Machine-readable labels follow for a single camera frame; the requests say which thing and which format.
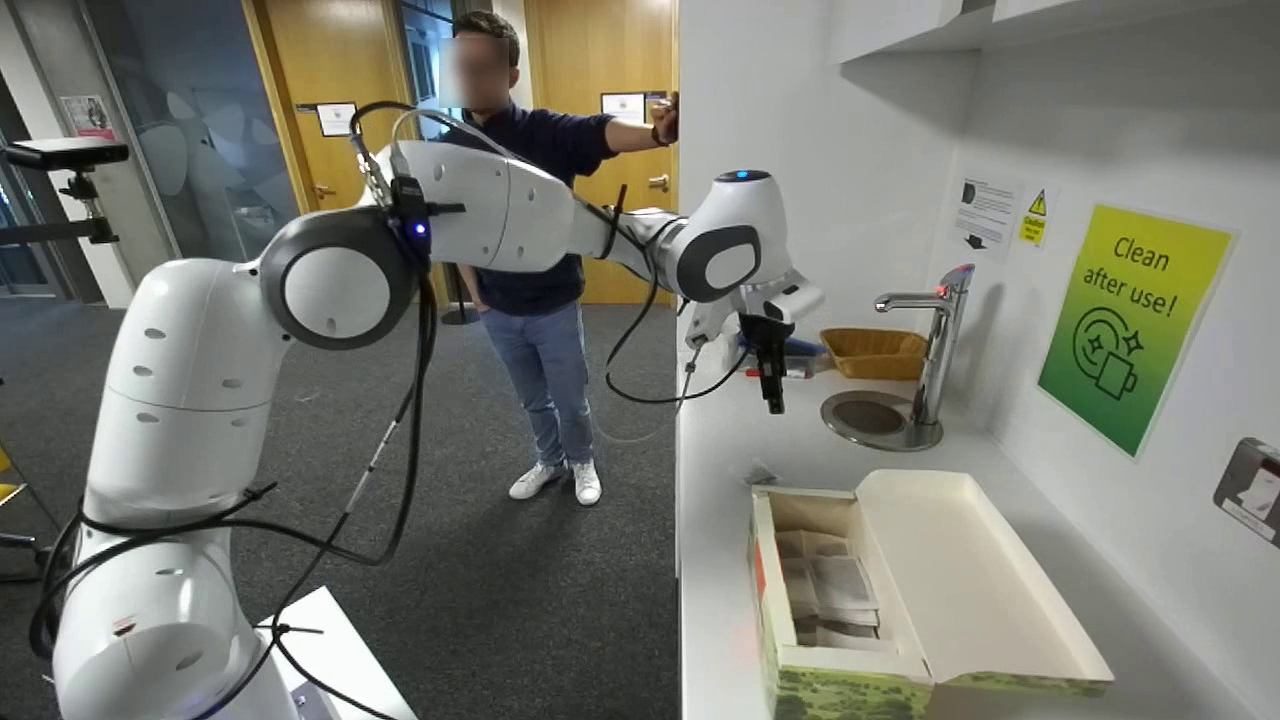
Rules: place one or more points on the green cardboard tea bag box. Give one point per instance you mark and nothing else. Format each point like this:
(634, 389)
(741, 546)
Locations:
(984, 585)

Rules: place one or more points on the wooden door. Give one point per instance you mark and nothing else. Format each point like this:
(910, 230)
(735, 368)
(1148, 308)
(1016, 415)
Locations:
(602, 55)
(333, 55)

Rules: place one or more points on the white robot base platform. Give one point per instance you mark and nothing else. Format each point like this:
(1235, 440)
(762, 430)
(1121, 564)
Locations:
(355, 662)

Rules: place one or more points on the wall power socket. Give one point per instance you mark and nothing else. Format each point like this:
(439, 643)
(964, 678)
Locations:
(1250, 489)

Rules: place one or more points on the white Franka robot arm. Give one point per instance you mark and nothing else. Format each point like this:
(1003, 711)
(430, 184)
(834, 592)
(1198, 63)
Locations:
(184, 385)

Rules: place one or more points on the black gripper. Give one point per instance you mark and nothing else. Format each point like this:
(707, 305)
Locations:
(764, 339)

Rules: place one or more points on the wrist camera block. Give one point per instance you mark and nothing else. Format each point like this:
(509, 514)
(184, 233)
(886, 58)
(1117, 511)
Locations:
(801, 302)

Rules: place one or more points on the white door sign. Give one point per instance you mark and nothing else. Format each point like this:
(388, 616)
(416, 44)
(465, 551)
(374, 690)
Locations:
(627, 111)
(339, 123)

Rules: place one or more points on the yellow triangle warning sticker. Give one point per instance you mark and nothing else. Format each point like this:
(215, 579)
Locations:
(1035, 219)

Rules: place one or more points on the white notice label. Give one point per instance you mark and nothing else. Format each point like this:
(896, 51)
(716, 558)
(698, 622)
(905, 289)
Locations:
(984, 213)

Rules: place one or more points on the green clean after use poster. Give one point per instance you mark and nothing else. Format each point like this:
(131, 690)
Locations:
(1133, 324)

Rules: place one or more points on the white paper tea bag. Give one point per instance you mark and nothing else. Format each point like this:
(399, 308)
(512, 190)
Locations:
(834, 579)
(843, 622)

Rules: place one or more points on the chrome hot water tap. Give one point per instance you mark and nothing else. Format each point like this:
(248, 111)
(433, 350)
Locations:
(949, 333)

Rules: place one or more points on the person in navy sweater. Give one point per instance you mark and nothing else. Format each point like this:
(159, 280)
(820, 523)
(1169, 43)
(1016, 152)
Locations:
(547, 385)

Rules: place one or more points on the small wall notice paper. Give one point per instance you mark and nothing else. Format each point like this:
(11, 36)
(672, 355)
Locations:
(85, 112)

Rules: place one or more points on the round metal drain tray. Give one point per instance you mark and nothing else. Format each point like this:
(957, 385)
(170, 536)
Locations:
(875, 418)

